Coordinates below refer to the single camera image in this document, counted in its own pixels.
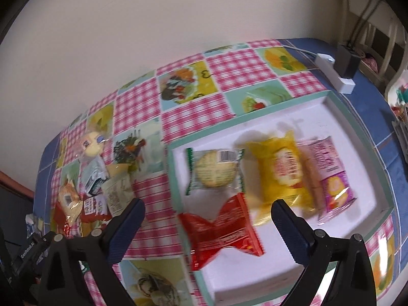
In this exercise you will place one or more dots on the large red snack packet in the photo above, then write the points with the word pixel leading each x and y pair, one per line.
pixel 220 229

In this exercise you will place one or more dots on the white wooden furniture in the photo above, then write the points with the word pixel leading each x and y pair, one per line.
pixel 392 32

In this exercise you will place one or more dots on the clear bun packet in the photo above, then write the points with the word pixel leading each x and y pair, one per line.
pixel 91 145

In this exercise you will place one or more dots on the clear pale cracker packet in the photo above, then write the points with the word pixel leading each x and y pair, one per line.
pixel 116 191

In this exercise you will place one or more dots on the yellow snack packet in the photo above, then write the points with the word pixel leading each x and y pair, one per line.
pixel 271 172

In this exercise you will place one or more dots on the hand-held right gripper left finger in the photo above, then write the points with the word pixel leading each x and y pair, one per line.
pixel 127 229

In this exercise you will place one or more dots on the pink snack packet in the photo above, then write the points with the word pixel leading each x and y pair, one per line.
pixel 334 178

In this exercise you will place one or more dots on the blue white tissue packet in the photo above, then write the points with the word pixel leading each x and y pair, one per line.
pixel 33 224

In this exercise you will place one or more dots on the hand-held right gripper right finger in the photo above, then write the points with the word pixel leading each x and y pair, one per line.
pixel 288 231

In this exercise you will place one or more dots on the black power adapter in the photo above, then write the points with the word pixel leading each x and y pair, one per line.
pixel 346 60

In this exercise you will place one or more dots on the pink cloth item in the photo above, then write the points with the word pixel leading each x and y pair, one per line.
pixel 371 62

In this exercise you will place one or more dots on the pink checkered printed tablecloth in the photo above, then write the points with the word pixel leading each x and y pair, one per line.
pixel 140 108

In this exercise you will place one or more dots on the orange wooden board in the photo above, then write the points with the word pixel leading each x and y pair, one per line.
pixel 16 181

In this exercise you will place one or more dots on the dark blue panel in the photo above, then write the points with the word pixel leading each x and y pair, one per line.
pixel 12 207

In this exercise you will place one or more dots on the orange snack packet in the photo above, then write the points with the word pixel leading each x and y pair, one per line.
pixel 65 199

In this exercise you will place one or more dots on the small red snack packet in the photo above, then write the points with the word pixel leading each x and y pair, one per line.
pixel 92 208

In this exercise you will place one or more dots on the white power strip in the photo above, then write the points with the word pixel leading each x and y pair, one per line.
pixel 346 86

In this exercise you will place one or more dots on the white tray with teal rim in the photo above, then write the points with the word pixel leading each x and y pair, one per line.
pixel 318 118

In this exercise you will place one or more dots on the round cookie packet green trim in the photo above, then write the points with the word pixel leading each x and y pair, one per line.
pixel 213 169

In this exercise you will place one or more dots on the silver green snack packet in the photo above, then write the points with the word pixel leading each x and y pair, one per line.
pixel 92 172

